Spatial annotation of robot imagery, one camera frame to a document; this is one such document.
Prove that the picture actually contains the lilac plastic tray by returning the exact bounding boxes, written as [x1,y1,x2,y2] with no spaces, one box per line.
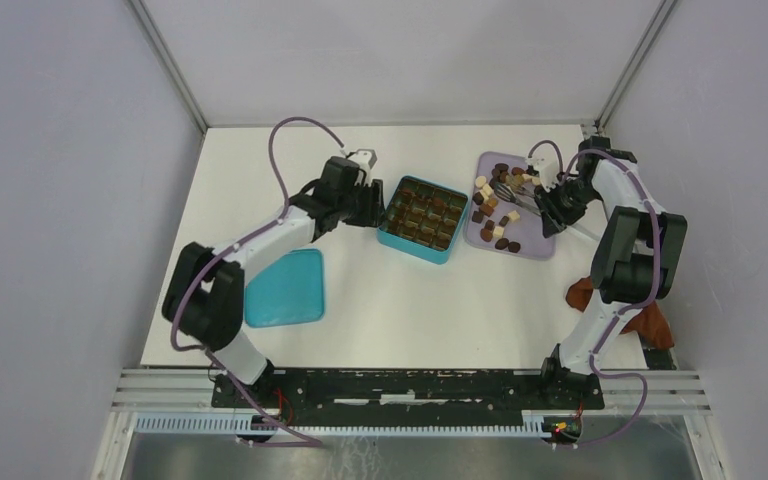
[464,151,555,260]

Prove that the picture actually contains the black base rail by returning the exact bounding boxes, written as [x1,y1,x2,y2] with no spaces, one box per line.
[248,368,605,427]

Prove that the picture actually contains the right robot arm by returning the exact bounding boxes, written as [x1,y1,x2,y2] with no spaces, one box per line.
[534,136,688,408]

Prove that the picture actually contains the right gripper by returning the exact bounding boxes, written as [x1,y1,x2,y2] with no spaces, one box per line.
[533,178,601,238]

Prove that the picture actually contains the brown cloth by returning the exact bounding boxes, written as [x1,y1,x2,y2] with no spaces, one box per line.
[565,277,675,350]

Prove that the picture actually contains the metal tongs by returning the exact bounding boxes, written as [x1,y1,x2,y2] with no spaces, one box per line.
[493,182,607,243]

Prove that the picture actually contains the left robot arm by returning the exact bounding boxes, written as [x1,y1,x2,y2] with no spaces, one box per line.
[161,149,384,408]

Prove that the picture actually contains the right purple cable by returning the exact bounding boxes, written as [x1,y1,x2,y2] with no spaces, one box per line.
[526,139,665,452]

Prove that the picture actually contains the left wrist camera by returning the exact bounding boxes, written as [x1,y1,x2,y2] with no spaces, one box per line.
[347,149,377,183]

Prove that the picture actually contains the white cable duct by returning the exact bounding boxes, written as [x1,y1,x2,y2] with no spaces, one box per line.
[134,412,550,439]

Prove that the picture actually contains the teal chocolate tin box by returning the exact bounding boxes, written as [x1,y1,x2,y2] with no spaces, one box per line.
[376,175,469,265]

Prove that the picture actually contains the teal tin lid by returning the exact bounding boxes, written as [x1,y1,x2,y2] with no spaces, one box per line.
[244,249,326,328]

